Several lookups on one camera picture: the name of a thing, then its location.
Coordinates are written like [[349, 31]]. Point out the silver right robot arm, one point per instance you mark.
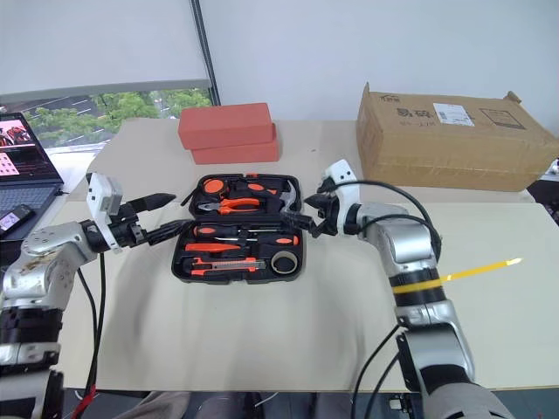
[[410, 244]]

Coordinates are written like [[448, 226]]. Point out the orange black utility knife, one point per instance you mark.
[[218, 266]]

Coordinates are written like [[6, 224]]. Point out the black electrical tape roll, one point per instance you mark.
[[284, 264]]

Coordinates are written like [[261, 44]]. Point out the large brown cardboard box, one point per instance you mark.
[[441, 148]]

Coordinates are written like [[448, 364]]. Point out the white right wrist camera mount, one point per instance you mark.
[[342, 172]]

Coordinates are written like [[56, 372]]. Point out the dark open laptop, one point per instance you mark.
[[26, 174]]

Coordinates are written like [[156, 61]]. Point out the black smartphone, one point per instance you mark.
[[15, 218]]

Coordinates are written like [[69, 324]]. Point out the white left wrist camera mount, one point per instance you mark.
[[98, 192]]

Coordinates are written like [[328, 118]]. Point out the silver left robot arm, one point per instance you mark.
[[43, 262]]

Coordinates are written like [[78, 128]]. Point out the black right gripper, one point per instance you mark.
[[330, 214]]

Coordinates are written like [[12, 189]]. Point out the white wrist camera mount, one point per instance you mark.
[[342, 172], [98, 192]]

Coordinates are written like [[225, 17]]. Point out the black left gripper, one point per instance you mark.
[[129, 233]]

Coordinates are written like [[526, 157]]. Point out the orange black tape measure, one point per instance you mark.
[[212, 187]]

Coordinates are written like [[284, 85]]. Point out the white table bracket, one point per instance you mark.
[[396, 402]]

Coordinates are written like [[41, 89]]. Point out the black vertical window post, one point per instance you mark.
[[205, 48]]

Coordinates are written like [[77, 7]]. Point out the black plastic tool case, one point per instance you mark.
[[179, 262]]

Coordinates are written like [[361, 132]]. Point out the long shaft black orange screwdriver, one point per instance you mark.
[[209, 228]]

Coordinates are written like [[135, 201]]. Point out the red rectangular box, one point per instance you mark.
[[238, 153], [225, 124]]

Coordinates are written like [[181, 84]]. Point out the short shaft black orange screwdriver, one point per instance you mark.
[[281, 241]]

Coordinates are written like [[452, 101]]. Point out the grey window frame rail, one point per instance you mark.
[[109, 87]]

